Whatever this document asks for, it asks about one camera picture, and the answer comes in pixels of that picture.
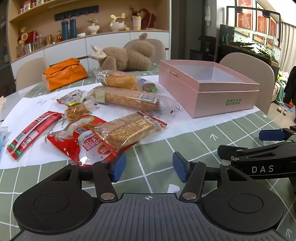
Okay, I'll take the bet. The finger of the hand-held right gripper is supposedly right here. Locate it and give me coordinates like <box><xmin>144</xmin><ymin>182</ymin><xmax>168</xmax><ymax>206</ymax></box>
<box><xmin>259</xmin><ymin>126</ymin><xmax>296</xmax><ymax>142</ymax></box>
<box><xmin>217</xmin><ymin>139</ymin><xmax>296</xmax><ymax>161</ymax></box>

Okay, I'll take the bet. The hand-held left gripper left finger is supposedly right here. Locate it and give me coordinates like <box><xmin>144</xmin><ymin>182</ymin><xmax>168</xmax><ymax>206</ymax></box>
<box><xmin>50</xmin><ymin>152</ymin><xmax>127</xmax><ymax>202</ymax></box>

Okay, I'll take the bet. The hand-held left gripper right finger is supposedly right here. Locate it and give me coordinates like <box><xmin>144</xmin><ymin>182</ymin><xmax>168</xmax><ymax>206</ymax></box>
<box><xmin>172</xmin><ymin>152</ymin><xmax>252</xmax><ymax>202</ymax></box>

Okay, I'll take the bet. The cracker packet with red edges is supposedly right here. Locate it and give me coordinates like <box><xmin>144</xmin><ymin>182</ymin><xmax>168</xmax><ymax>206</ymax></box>
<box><xmin>95</xmin><ymin>111</ymin><xmax>168</xmax><ymax>152</ymax></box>

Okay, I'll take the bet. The pink gift box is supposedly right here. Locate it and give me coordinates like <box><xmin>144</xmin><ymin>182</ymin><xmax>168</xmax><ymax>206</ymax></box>
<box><xmin>158</xmin><ymin>60</ymin><xmax>260</xmax><ymax>118</ymax></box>

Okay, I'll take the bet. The red chicken snack packet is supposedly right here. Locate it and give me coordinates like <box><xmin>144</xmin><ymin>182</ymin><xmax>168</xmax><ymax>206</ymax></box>
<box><xmin>47</xmin><ymin>114</ymin><xmax>138</xmax><ymax>168</ymax></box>

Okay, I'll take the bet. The small brown snack packet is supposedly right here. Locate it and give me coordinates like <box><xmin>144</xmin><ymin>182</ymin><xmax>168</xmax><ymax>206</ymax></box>
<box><xmin>63</xmin><ymin>103</ymin><xmax>93</xmax><ymax>121</ymax></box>

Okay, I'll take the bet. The long biscuit roll packet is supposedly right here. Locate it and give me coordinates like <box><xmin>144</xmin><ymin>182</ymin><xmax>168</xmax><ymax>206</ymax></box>
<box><xmin>89</xmin><ymin>85</ymin><xmax>183</xmax><ymax>115</ymax></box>

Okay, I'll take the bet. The small silver snack packet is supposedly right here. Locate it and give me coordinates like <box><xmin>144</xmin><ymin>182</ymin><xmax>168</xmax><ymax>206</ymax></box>
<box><xmin>57</xmin><ymin>89</ymin><xmax>93</xmax><ymax>107</ymax></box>

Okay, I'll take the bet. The small brown cake packet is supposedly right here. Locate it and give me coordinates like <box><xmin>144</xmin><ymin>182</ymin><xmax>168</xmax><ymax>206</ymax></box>
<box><xmin>139</xmin><ymin>78</ymin><xmax>159</xmax><ymax>93</ymax></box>

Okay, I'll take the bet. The red sausage stick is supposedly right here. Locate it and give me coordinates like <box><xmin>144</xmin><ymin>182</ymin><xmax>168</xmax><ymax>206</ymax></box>
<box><xmin>7</xmin><ymin>111</ymin><xmax>55</xmax><ymax>154</ymax></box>
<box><xmin>13</xmin><ymin>112</ymin><xmax>62</xmax><ymax>161</ymax></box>

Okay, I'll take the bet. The yellow bread packet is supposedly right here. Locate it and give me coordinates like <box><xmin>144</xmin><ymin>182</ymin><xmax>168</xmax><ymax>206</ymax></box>
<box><xmin>94</xmin><ymin>70</ymin><xmax>139</xmax><ymax>91</ymax></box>

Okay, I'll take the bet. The light blue snack packet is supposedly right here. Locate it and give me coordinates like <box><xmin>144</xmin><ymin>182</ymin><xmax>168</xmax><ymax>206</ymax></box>
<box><xmin>0</xmin><ymin>126</ymin><xmax>10</xmax><ymax>154</ymax></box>

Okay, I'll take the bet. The green checkered tablecloth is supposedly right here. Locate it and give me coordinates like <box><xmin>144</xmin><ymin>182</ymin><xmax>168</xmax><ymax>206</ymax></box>
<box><xmin>0</xmin><ymin>62</ymin><xmax>296</xmax><ymax>241</ymax></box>

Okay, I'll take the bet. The white dinosaur print sheet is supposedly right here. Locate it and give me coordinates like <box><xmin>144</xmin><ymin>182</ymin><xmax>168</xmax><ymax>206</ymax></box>
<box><xmin>0</xmin><ymin>74</ymin><xmax>263</xmax><ymax>171</ymax></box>

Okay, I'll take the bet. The green cloth pile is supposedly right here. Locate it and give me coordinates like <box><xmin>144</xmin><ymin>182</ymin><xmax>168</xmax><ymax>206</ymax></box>
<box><xmin>275</xmin><ymin>71</ymin><xmax>286</xmax><ymax>104</ymax></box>

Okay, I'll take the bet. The dark hanging garment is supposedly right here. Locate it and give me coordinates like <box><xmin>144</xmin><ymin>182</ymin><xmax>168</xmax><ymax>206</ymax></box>
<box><xmin>283</xmin><ymin>66</ymin><xmax>296</xmax><ymax>105</ymax></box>

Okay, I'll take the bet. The grey curtain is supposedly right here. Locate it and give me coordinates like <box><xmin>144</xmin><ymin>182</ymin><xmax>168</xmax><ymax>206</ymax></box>
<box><xmin>277</xmin><ymin>22</ymin><xmax>296</xmax><ymax>71</ymax></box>

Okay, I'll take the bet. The glass fish tank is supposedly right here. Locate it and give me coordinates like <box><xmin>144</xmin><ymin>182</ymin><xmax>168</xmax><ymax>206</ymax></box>
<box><xmin>219</xmin><ymin>6</ymin><xmax>283</xmax><ymax>67</ymax></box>

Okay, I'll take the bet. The red framed picture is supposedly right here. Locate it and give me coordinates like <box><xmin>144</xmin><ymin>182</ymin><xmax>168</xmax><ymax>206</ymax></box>
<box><xmin>257</xmin><ymin>15</ymin><xmax>269</xmax><ymax>42</ymax></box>
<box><xmin>268</xmin><ymin>17</ymin><xmax>278</xmax><ymax>49</ymax></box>
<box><xmin>236</xmin><ymin>0</ymin><xmax>254</xmax><ymax>30</ymax></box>

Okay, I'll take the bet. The orange paper bag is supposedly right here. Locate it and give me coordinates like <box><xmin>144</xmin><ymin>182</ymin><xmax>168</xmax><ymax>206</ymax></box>
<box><xmin>42</xmin><ymin>58</ymin><xmax>88</xmax><ymax>91</ymax></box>

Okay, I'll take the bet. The black water dispenser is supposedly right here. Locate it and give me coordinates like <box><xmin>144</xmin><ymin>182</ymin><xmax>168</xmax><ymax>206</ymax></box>
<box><xmin>190</xmin><ymin>35</ymin><xmax>219</xmax><ymax>63</ymax></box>

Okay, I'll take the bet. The brown plush toy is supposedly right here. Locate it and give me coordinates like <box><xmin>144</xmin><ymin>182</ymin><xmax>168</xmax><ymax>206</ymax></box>
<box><xmin>89</xmin><ymin>33</ymin><xmax>156</xmax><ymax>71</ymax></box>

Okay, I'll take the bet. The wooden shelf cabinet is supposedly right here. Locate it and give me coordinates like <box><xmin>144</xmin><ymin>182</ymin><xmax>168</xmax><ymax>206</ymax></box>
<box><xmin>6</xmin><ymin>0</ymin><xmax>171</xmax><ymax>78</ymax></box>

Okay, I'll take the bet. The white vase with flowers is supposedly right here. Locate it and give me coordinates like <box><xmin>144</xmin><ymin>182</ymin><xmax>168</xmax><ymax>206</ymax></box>
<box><xmin>87</xmin><ymin>17</ymin><xmax>100</xmax><ymax>35</ymax></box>

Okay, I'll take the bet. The white yellow bunny figurine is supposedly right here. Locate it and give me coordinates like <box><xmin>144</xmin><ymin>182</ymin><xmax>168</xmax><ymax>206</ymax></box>
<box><xmin>109</xmin><ymin>13</ymin><xmax>130</xmax><ymax>32</ymax></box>

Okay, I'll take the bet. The yellow cup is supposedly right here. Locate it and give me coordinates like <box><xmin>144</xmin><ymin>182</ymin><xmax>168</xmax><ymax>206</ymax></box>
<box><xmin>132</xmin><ymin>15</ymin><xmax>142</xmax><ymax>31</ymax></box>

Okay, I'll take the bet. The blue thermos bottle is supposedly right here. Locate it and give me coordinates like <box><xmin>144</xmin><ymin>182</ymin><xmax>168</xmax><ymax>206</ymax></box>
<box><xmin>61</xmin><ymin>20</ymin><xmax>69</xmax><ymax>40</ymax></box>
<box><xmin>69</xmin><ymin>19</ymin><xmax>77</xmax><ymax>39</ymax></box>

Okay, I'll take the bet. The group of glass cups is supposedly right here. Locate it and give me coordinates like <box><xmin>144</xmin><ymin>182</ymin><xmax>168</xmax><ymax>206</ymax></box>
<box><xmin>17</xmin><ymin>34</ymin><xmax>55</xmax><ymax>57</ymax></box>

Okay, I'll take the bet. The dark blue hook rack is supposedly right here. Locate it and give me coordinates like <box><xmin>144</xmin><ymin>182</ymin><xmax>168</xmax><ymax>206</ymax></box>
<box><xmin>54</xmin><ymin>5</ymin><xmax>99</xmax><ymax>21</ymax></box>

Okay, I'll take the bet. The red yellow ornament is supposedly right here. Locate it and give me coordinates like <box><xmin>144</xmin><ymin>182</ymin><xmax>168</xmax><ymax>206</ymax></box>
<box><xmin>18</xmin><ymin>26</ymin><xmax>39</xmax><ymax>45</ymax></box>

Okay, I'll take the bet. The dark glass door cabinet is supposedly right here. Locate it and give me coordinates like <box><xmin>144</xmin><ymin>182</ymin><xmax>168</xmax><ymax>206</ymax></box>
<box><xmin>0</xmin><ymin>0</ymin><xmax>12</xmax><ymax>95</ymax></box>

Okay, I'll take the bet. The row of red cans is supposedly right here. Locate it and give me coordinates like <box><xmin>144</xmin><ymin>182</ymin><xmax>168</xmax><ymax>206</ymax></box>
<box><xmin>18</xmin><ymin>0</ymin><xmax>50</xmax><ymax>15</ymax></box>

